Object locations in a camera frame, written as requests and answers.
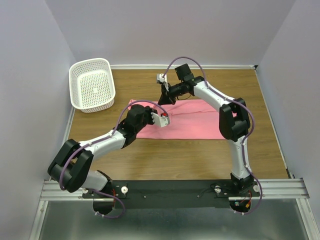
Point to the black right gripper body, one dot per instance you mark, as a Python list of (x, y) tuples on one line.
[(175, 90)]

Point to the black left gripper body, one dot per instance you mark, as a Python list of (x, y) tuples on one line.
[(147, 119)]

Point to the pink t-shirt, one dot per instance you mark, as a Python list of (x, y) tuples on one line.
[(192, 119)]

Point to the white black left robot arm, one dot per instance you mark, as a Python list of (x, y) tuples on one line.
[(72, 163)]

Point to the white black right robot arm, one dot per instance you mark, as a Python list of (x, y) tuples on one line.
[(233, 121)]

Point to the white perforated plastic basket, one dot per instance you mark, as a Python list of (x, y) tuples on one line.
[(91, 85)]

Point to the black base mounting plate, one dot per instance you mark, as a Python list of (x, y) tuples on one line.
[(173, 194)]

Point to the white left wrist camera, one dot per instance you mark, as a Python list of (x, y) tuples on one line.
[(161, 121)]

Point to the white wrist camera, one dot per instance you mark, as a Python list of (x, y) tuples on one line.
[(161, 121), (161, 79)]

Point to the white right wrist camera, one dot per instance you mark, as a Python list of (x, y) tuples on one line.
[(161, 79)]

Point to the aluminium left side rail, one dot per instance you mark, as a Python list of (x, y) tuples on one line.
[(68, 127)]

